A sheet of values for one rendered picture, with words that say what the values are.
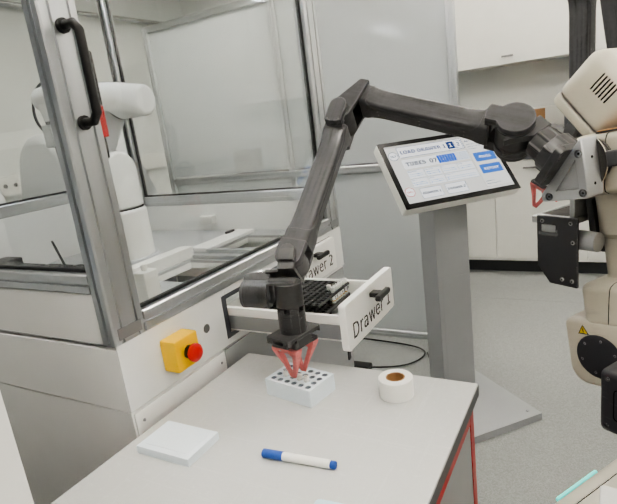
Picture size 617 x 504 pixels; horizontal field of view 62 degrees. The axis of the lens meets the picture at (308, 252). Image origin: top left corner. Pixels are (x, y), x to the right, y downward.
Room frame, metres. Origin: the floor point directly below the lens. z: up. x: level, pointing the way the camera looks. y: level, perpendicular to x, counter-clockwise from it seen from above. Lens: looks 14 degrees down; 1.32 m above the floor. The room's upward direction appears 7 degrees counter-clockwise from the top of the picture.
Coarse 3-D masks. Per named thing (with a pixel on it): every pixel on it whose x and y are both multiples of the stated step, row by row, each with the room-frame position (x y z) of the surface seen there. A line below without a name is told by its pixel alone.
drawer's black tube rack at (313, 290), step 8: (312, 280) 1.35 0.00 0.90; (304, 288) 1.30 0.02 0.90; (312, 288) 1.29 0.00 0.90; (320, 288) 1.27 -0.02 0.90; (304, 296) 1.23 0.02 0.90; (312, 296) 1.22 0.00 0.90; (320, 296) 1.22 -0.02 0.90; (344, 296) 1.27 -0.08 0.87; (304, 304) 1.17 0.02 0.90; (312, 304) 1.16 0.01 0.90; (328, 304) 1.23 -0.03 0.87; (336, 304) 1.23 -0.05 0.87; (312, 312) 1.19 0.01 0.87; (320, 312) 1.18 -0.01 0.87; (328, 312) 1.19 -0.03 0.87
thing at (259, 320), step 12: (348, 288) 1.33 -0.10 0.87; (228, 312) 1.24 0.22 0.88; (240, 312) 1.22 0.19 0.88; (252, 312) 1.20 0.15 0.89; (264, 312) 1.18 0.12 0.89; (276, 312) 1.16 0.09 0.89; (336, 312) 1.26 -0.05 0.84; (240, 324) 1.22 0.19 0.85; (252, 324) 1.20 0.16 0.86; (264, 324) 1.18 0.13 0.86; (276, 324) 1.16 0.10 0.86; (324, 324) 1.10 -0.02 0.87; (336, 324) 1.08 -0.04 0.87; (324, 336) 1.10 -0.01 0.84; (336, 336) 1.08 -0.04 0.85
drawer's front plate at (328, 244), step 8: (328, 240) 1.70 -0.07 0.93; (320, 248) 1.64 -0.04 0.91; (328, 248) 1.69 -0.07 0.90; (328, 256) 1.68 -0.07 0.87; (312, 264) 1.59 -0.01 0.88; (328, 264) 1.68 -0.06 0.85; (336, 264) 1.73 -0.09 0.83; (312, 272) 1.58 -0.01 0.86; (320, 272) 1.63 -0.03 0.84; (328, 272) 1.67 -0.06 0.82
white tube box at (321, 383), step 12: (276, 372) 1.04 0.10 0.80; (300, 372) 1.03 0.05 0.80; (312, 372) 1.02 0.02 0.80; (324, 372) 1.01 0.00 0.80; (276, 384) 1.00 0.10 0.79; (288, 384) 0.98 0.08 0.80; (300, 384) 0.98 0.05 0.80; (312, 384) 0.98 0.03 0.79; (324, 384) 0.98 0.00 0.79; (276, 396) 1.00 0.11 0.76; (288, 396) 0.98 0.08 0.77; (300, 396) 0.96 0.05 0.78; (312, 396) 0.94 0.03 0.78; (324, 396) 0.97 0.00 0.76
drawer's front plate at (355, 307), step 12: (384, 276) 1.26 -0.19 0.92; (360, 288) 1.15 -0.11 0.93; (372, 288) 1.18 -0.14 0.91; (348, 300) 1.08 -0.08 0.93; (360, 300) 1.12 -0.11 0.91; (372, 300) 1.18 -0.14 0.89; (384, 300) 1.24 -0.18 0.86; (348, 312) 1.06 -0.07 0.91; (360, 312) 1.11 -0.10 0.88; (384, 312) 1.24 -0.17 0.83; (348, 324) 1.06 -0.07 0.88; (360, 324) 1.11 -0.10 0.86; (372, 324) 1.17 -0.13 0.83; (348, 336) 1.05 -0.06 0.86; (360, 336) 1.10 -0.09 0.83; (348, 348) 1.05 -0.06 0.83
